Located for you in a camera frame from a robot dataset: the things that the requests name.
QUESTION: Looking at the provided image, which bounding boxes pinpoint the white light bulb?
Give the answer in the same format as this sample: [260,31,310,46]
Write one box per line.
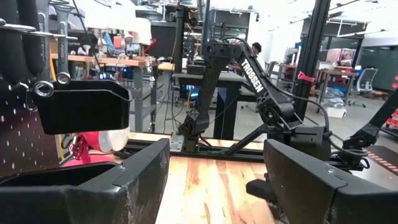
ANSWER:
[99,127,131,153]

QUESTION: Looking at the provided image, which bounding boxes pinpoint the black desk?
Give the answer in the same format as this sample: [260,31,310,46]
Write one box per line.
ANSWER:
[172,72,249,141]

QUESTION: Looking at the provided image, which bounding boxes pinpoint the black power adapter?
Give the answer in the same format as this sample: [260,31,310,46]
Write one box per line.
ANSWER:
[113,149,141,160]

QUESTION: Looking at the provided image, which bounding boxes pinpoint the person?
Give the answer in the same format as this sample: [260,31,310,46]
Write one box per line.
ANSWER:
[228,42,262,74]

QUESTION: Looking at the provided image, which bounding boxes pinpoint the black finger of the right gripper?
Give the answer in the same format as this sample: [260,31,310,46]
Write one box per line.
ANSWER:
[245,178,281,218]

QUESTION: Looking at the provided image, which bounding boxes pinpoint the white box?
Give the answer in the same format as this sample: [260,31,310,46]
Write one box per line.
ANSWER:
[326,105,348,119]

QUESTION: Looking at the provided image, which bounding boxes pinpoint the white office chair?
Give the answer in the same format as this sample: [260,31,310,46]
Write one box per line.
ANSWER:
[348,67,379,108]

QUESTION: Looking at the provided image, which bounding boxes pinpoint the red desk lamp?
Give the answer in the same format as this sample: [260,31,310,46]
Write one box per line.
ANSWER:
[62,126,131,168]

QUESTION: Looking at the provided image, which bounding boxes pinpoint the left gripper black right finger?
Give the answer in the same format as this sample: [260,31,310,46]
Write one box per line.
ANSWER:
[263,138,398,224]

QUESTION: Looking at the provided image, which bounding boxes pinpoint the red clip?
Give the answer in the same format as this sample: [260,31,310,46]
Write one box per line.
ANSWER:
[297,71,315,83]

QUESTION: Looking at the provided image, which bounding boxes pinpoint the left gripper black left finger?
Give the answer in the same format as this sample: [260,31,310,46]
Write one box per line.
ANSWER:
[0,138,171,224]

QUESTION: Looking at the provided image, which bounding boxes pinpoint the black perforated pegboard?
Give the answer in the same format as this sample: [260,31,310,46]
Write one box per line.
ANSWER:
[0,79,62,179]

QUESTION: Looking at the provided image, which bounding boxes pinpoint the black ramp orange stripes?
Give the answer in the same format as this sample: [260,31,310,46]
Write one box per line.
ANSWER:
[363,145,398,175]

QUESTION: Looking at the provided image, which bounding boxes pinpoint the orange parts bin rack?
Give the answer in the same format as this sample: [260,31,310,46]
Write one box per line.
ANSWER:
[385,74,398,128]

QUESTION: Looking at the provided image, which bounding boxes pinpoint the black rounded tool handles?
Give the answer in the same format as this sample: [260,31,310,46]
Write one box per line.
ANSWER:
[0,0,45,85]

